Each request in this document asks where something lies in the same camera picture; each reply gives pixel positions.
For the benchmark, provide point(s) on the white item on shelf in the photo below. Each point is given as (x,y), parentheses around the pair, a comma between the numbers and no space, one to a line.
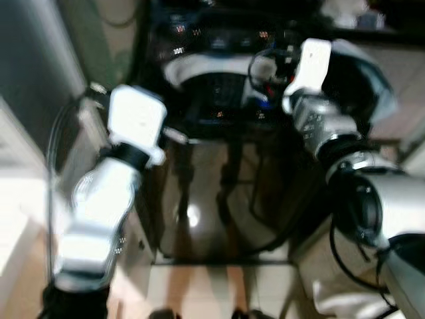
(348,12)

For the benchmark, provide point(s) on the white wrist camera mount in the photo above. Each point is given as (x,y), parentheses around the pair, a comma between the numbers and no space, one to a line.
(136,116)
(312,63)

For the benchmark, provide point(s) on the round white-rimmed washer door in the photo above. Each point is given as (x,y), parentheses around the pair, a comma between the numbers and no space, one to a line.
(358,73)

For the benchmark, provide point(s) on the black right robot foot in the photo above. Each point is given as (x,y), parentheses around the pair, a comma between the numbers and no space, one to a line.
(244,314)

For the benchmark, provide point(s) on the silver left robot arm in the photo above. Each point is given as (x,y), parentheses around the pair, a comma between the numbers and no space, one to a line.
(99,199)

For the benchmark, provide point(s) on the black left robot foot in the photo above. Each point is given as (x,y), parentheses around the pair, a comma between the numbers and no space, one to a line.
(165,314)

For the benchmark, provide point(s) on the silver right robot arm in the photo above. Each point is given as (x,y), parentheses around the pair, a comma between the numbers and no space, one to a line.
(398,199)

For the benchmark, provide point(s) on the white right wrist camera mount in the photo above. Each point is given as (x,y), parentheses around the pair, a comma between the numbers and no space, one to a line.
(312,63)

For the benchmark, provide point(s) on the black robot foot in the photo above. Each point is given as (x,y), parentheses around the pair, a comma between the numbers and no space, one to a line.
(244,314)
(165,314)

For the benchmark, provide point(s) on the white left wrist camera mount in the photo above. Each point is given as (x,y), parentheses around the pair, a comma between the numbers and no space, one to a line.
(136,116)

